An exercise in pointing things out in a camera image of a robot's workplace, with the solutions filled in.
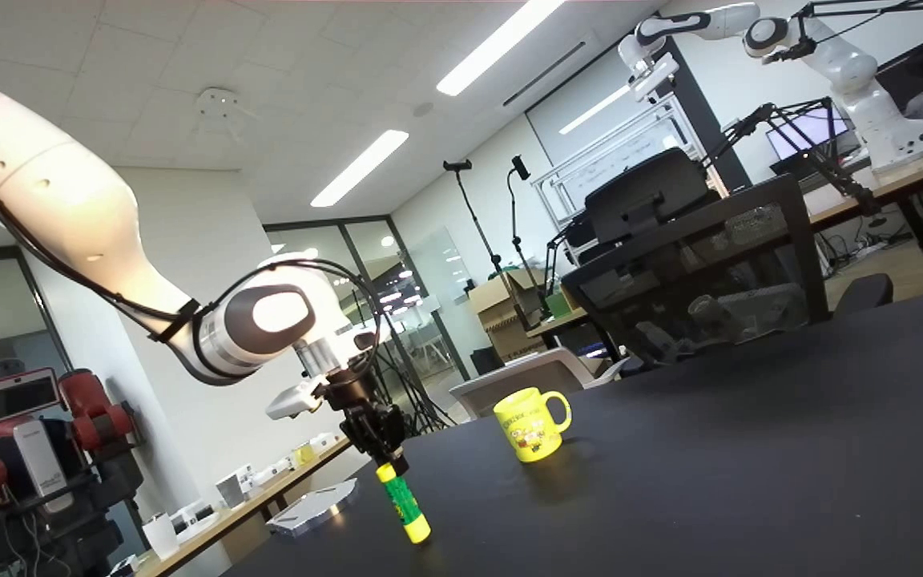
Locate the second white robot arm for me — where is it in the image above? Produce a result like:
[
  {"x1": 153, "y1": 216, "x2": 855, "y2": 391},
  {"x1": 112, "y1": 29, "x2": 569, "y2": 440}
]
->
[{"x1": 619, "y1": 0, "x2": 923, "y2": 169}]

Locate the green yellow glue stick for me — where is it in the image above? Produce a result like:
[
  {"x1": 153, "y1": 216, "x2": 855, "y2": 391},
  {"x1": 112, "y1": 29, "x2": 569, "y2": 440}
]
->
[{"x1": 374, "y1": 466, "x2": 434, "y2": 544}]

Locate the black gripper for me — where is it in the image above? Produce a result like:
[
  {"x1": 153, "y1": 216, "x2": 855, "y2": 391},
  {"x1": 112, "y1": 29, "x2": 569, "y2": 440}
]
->
[{"x1": 324, "y1": 364, "x2": 409, "y2": 460}]

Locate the yellow mug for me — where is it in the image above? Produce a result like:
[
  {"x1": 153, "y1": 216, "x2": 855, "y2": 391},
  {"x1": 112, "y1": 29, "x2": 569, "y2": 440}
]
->
[{"x1": 494, "y1": 388, "x2": 574, "y2": 466}]

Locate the wooden side bench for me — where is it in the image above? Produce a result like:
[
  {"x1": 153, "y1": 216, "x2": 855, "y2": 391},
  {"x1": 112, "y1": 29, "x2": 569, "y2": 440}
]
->
[{"x1": 136, "y1": 431, "x2": 351, "y2": 577}]

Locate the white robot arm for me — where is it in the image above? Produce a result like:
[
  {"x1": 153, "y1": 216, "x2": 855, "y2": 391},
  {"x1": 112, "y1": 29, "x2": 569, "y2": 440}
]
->
[{"x1": 0, "y1": 93, "x2": 344, "y2": 388}]

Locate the black mesh cart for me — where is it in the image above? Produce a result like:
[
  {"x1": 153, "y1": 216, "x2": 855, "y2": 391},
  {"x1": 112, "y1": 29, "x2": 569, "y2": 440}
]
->
[{"x1": 562, "y1": 148, "x2": 829, "y2": 364}]

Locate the red robot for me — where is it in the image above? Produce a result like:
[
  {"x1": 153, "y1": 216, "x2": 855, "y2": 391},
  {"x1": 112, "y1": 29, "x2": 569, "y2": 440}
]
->
[{"x1": 0, "y1": 369, "x2": 143, "y2": 577}]

